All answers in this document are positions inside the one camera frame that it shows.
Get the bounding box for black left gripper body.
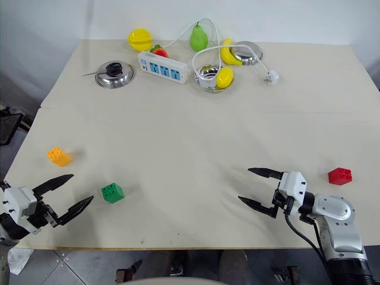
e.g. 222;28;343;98
27;191;59;230

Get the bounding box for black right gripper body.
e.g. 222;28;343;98
271;189;295;219

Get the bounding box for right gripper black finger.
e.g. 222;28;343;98
247;167;284;181
237;195;279;219

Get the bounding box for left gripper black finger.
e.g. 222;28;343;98
52;195;95;228
31;173;75;198

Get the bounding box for orange toy brick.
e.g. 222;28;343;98
46;147;73;168

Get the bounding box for green toy brick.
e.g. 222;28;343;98
100;182;125;205

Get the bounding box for crumpled white plastic sheet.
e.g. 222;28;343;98
7;247;34;276

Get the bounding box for dark rounded shape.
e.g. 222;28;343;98
218;249;249;281

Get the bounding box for red toy brick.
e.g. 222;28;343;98
328;167;354;186

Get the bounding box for black metal stand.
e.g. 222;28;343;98
0;106;32;147

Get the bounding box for yellow toy lemon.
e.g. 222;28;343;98
215;66;235;90

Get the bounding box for steel bowl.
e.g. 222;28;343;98
194;62;236;94
230;40;265;67

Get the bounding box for steel pot lid black knob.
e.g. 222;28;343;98
94;59;136;89

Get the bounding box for yellow toy banana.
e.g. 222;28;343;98
220;38;243;67

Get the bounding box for white power strip blue sockets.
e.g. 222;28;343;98
137;50;191;85

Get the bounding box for green toy pear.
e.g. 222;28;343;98
189;21;209;52

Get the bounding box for red toy strawberry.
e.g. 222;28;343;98
149;44;170;59

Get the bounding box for round yellow toy fruit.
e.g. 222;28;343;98
127;28;154;52

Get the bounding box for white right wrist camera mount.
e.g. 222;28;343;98
277;171;308;216

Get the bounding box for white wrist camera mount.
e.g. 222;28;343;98
2;186;39;235
277;171;308;216

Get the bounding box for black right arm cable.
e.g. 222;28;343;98
284;212;335;271

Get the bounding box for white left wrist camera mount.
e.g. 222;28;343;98
2;186;39;235

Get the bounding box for dark metal foot bracket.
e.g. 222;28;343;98
115;258;144;284
272;264;301;285

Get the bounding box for white power cable with plug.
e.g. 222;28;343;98
161;17;281;87

